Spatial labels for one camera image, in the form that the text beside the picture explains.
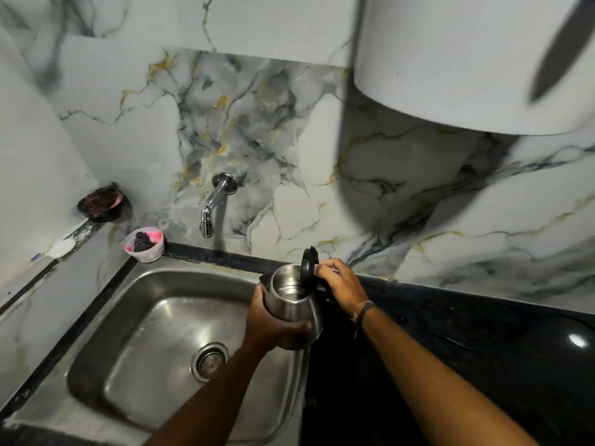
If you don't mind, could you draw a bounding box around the person's left hand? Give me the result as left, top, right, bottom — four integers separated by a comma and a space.
244, 284, 312, 355

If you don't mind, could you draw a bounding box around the person's right hand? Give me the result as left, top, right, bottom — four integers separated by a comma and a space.
315, 258, 369, 317

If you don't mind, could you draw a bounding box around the stainless steel electric kettle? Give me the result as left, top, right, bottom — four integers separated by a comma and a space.
259, 246, 334, 351

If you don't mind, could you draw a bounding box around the person's left forearm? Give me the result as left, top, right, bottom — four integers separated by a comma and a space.
144, 338, 271, 446

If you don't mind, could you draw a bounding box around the person's right forearm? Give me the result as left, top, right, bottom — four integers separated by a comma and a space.
357, 305, 540, 446

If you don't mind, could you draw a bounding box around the thread wrist band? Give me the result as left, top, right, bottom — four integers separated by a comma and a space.
350, 300, 377, 326

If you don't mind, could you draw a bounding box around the sink drain strainer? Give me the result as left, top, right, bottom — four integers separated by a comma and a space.
191, 342, 230, 383

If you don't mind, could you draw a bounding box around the stainless steel sink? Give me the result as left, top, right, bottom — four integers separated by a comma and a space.
4, 256, 311, 446

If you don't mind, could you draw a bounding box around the dark round soap dish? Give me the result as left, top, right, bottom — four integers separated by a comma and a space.
77, 182, 126, 223

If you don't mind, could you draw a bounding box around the white soap bar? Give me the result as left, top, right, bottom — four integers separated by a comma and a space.
47, 238, 77, 260

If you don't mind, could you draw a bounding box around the white water heater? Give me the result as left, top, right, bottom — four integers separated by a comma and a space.
353, 0, 595, 136

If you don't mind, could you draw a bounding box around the chrome wall tap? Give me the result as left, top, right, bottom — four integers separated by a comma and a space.
200, 172, 239, 238

